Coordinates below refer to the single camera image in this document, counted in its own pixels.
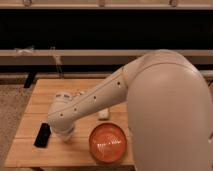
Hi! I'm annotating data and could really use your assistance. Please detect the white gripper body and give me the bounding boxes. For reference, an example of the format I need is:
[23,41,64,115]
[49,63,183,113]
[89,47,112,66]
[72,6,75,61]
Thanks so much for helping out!
[55,125,75,142]

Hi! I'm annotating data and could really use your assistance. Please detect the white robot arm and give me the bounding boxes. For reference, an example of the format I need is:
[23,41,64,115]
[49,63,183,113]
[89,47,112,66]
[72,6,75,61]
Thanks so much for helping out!
[47,50,213,171]

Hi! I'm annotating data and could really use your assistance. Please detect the orange ceramic bowl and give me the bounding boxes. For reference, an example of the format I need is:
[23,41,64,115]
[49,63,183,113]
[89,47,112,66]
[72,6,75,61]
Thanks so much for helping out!
[89,123,127,164]

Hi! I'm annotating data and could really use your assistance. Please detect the black rectangular block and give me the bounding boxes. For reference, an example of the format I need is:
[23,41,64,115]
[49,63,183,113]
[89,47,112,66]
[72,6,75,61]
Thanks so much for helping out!
[34,123,51,148]

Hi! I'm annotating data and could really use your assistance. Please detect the small white box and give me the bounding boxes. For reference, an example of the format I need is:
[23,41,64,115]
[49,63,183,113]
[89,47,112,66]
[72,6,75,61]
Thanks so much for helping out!
[98,108,110,120]

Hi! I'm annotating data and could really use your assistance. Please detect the wooden table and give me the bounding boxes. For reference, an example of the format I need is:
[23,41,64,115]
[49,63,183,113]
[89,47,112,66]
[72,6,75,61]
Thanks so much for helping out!
[4,78,144,169]

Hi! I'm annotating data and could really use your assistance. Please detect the grey metal rail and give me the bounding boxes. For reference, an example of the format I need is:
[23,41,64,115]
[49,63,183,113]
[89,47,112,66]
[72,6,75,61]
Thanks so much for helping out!
[0,49,213,66]

